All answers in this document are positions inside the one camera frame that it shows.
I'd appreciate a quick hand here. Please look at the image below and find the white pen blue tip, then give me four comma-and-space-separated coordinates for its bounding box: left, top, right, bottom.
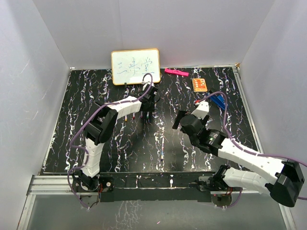
161, 137, 165, 161

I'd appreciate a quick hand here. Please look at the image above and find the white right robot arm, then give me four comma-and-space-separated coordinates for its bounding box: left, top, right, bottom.
172, 110, 305, 207

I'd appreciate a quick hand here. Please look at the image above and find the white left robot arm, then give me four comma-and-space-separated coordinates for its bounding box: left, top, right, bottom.
77, 84, 158, 191

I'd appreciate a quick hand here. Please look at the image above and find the orange spiral notebook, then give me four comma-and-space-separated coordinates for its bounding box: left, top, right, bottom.
192, 78, 208, 92

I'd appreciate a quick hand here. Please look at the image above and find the pink plastic clip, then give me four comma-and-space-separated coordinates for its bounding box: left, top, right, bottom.
165, 68, 189, 77

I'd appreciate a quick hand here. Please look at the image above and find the blue stapler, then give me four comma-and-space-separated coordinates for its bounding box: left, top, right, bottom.
210, 93, 225, 111

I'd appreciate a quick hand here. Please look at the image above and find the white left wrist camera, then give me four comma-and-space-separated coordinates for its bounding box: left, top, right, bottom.
142, 81, 153, 92

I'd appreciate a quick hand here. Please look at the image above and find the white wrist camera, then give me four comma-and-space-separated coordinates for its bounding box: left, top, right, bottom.
192, 101, 210, 119
142, 81, 153, 92

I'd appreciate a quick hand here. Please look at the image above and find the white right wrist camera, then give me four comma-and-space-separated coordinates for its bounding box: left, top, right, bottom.
192, 101, 210, 119

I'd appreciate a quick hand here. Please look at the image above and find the white board with yellow frame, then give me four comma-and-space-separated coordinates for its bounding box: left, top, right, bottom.
111, 48, 161, 85

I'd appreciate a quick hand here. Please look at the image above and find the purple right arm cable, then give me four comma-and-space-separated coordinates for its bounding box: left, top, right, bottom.
195, 91, 307, 208

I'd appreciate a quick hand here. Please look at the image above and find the black front mounting rail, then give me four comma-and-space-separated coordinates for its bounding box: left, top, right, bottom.
98, 172, 213, 202

